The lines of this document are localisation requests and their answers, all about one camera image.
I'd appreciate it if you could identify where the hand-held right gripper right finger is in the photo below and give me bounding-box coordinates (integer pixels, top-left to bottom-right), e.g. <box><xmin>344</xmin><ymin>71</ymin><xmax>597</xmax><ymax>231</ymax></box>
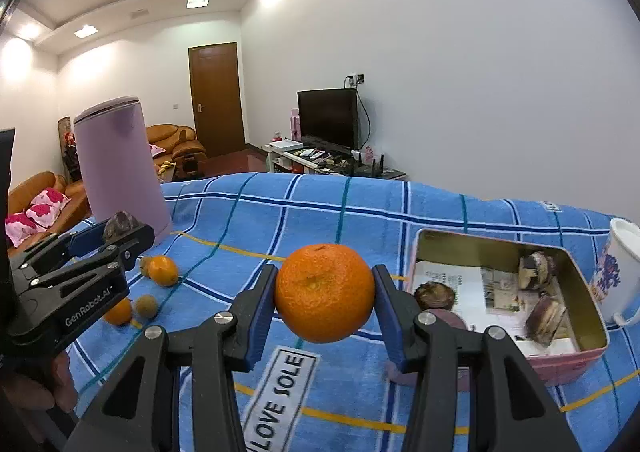
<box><xmin>371</xmin><ymin>264</ymin><xmax>583</xmax><ymax>452</ymax></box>

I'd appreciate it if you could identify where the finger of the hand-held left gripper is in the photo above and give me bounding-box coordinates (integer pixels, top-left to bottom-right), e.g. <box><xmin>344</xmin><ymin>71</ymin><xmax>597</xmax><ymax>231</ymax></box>
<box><xmin>9</xmin><ymin>221</ymin><xmax>110</xmax><ymax>277</ymax></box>
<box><xmin>12</xmin><ymin>224</ymin><xmax>155</xmax><ymax>305</ymax></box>

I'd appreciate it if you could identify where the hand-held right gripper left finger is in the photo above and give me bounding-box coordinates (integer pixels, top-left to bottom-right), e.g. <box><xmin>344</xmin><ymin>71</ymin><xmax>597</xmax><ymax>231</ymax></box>
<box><xmin>75</xmin><ymin>264</ymin><xmax>279</xmax><ymax>452</ymax></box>

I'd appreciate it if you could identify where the round purple passion fruit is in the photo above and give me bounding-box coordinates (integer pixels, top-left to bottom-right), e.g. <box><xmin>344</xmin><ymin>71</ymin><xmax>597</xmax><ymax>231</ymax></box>
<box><xmin>414</xmin><ymin>282</ymin><xmax>470</xmax><ymax>333</ymax></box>

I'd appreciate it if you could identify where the large mandarin orange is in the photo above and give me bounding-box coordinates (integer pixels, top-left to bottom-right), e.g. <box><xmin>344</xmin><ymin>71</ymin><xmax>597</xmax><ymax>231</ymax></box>
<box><xmin>274</xmin><ymin>243</ymin><xmax>376</xmax><ymax>344</ymax></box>

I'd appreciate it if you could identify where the sugarcane piece with peeling bark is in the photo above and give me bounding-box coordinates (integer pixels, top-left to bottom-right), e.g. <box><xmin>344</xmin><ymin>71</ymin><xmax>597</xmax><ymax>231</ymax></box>
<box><xmin>525</xmin><ymin>294</ymin><xmax>568</xmax><ymax>347</ymax></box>

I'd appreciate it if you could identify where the pink tin box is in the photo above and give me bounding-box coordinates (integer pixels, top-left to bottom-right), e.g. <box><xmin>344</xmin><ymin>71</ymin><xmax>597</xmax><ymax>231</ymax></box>
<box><xmin>385</xmin><ymin>228</ymin><xmax>611</xmax><ymax>390</ymax></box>

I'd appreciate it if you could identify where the person's left hand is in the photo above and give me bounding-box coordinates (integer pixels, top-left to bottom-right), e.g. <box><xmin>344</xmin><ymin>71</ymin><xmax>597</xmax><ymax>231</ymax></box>
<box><xmin>0</xmin><ymin>348</ymin><xmax>79</xmax><ymax>414</ymax></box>

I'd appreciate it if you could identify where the brown leather sofa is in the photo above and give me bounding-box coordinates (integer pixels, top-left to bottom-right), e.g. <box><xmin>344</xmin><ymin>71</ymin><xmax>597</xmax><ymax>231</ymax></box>
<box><xmin>7</xmin><ymin>171</ymin><xmax>93</xmax><ymax>247</ymax></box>

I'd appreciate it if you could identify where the purple kettle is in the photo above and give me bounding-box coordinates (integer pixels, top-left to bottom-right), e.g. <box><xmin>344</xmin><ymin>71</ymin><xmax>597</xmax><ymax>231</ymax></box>
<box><xmin>73</xmin><ymin>96</ymin><xmax>173</xmax><ymax>245</ymax></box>

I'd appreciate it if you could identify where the printed paper sheet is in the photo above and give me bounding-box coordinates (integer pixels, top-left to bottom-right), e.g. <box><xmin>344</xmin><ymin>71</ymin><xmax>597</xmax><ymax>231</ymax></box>
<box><xmin>412</xmin><ymin>261</ymin><xmax>581</xmax><ymax>358</ymax></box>

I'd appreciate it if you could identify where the dark floral decoration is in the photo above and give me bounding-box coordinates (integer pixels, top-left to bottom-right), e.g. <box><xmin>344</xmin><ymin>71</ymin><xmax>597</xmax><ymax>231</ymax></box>
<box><xmin>57</xmin><ymin>117</ymin><xmax>83</xmax><ymax>183</ymax></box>

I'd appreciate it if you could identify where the blue plaid blanket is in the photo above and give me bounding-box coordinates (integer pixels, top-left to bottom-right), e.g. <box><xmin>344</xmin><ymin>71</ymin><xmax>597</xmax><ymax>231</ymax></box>
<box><xmin>0</xmin><ymin>172</ymin><xmax>640</xmax><ymax>452</ymax></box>

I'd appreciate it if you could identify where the brown leather armchair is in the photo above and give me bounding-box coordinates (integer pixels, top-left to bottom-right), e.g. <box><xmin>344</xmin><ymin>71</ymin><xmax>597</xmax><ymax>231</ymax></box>
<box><xmin>146</xmin><ymin>124</ymin><xmax>207</xmax><ymax>177</ymax></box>

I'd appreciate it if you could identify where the black router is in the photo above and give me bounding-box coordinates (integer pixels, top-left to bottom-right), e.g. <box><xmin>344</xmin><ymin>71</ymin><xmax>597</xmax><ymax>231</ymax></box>
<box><xmin>352</xmin><ymin>152</ymin><xmax>386</xmax><ymax>177</ymax></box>

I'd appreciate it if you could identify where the white television stand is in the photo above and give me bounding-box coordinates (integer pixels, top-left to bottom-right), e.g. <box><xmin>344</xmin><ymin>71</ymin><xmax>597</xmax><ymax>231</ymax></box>
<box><xmin>263</xmin><ymin>139</ymin><xmax>407</xmax><ymax>181</ymax></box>

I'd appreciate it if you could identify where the brown wooden door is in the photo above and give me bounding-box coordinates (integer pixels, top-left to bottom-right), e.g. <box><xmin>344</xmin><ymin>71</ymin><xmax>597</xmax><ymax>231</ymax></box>
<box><xmin>188</xmin><ymin>42</ymin><xmax>247</xmax><ymax>159</ymax></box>

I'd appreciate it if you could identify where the black television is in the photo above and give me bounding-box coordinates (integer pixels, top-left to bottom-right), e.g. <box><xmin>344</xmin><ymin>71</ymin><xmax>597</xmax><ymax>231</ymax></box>
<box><xmin>297</xmin><ymin>88</ymin><xmax>361</xmax><ymax>150</ymax></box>

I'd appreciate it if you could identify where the white floral mug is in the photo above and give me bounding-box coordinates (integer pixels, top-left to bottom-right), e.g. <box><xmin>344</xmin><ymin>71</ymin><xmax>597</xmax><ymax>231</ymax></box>
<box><xmin>589</xmin><ymin>218</ymin><xmax>640</xmax><ymax>327</ymax></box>

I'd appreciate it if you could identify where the black television cable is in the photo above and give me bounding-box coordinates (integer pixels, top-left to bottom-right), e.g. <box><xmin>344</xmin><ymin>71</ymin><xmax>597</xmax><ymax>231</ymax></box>
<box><xmin>356</xmin><ymin>84</ymin><xmax>373</xmax><ymax>150</ymax></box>

